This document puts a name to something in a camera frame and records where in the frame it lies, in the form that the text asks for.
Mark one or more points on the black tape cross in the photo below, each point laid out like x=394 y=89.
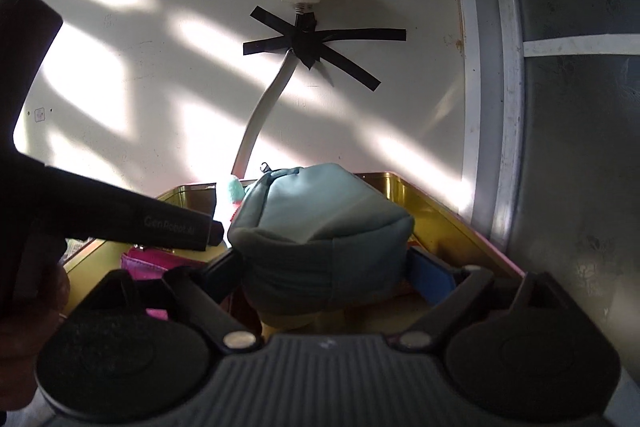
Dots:
x=311 y=46

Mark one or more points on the teal fabric pouch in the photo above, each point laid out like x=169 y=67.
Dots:
x=317 y=239

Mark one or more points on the small wall sticker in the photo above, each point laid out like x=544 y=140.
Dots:
x=40 y=114

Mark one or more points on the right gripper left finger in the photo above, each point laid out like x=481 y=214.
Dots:
x=196 y=295

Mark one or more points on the gold metal tin box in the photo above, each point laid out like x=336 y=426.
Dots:
x=120 y=312

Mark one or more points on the pink wallet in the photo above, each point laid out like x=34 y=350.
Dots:
x=147 y=264

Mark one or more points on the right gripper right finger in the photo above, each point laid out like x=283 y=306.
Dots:
x=450 y=292

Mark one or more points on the white window frame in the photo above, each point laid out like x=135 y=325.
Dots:
x=499 y=37

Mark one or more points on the person's left hand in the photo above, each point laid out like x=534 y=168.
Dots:
x=22 y=340

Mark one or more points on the teal plush toy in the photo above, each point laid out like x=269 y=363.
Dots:
x=236 y=190

